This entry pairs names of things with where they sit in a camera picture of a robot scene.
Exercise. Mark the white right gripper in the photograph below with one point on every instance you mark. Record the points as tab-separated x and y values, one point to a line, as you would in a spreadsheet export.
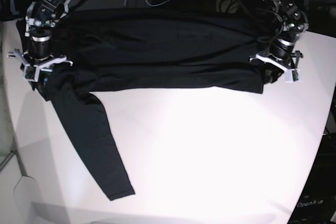
38	69

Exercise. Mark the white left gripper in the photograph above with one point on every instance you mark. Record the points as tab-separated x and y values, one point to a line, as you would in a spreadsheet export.
274	67

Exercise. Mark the dark long-sleeve shirt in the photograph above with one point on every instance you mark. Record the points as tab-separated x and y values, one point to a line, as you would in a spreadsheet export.
116	50

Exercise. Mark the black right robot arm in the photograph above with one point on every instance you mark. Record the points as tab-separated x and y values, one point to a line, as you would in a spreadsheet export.
40	21

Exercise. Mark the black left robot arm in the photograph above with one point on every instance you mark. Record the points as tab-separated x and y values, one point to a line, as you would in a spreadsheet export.
282	22

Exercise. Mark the black OpenArm base box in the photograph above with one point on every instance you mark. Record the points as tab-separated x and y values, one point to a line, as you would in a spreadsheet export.
317	201

